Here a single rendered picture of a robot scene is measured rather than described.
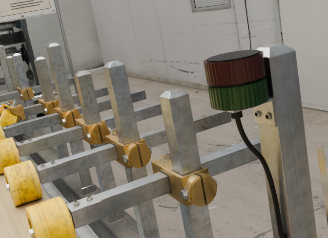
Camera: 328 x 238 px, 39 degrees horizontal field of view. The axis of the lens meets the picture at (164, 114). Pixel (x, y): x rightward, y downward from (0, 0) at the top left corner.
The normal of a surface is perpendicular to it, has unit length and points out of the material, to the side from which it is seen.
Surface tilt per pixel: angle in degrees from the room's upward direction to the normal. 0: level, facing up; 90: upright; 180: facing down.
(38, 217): 39
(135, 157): 90
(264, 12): 90
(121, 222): 0
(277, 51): 45
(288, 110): 90
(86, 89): 90
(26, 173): 53
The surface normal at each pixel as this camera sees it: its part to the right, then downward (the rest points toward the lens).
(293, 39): -0.88, 0.26
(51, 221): 0.26, -0.42
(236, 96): -0.18, 0.27
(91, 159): 0.44, 0.14
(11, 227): -0.18, -0.95
